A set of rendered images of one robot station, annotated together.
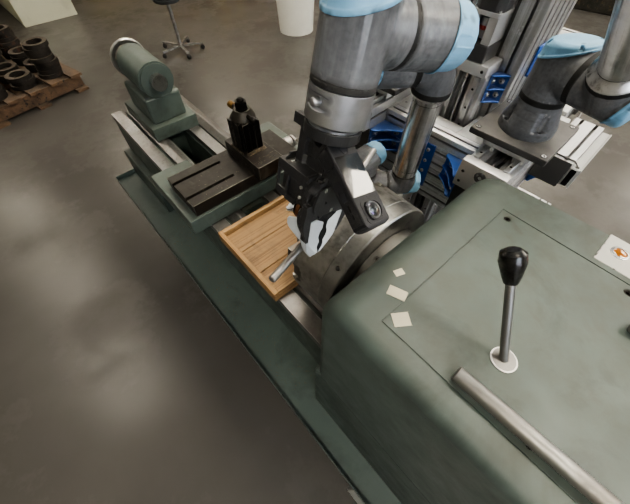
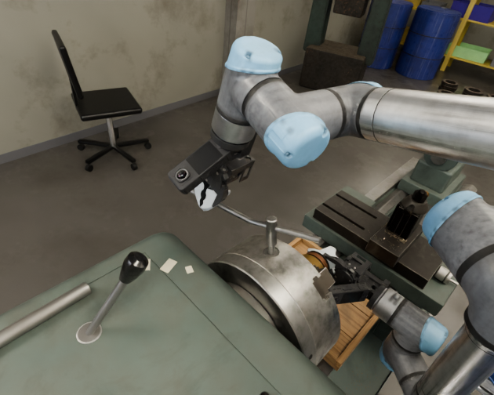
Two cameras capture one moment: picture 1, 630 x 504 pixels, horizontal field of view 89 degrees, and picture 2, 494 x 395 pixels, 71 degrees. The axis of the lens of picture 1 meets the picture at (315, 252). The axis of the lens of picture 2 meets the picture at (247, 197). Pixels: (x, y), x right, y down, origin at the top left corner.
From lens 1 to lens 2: 0.63 m
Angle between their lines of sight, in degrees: 55
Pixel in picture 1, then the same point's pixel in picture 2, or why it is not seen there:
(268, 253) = not seen: hidden behind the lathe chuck
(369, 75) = (222, 102)
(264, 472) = not seen: hidden behind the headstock
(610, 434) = not seen: outside the picture
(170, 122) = (419, 186)
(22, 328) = (256, 197)
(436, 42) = (256, 117)
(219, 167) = (368, 219)
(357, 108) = (216, 117)
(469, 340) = (114, 309)
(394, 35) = (233, 88)
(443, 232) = (237, 314)
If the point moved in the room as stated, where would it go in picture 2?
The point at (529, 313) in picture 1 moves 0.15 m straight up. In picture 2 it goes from (128, 374) to (112, 314)
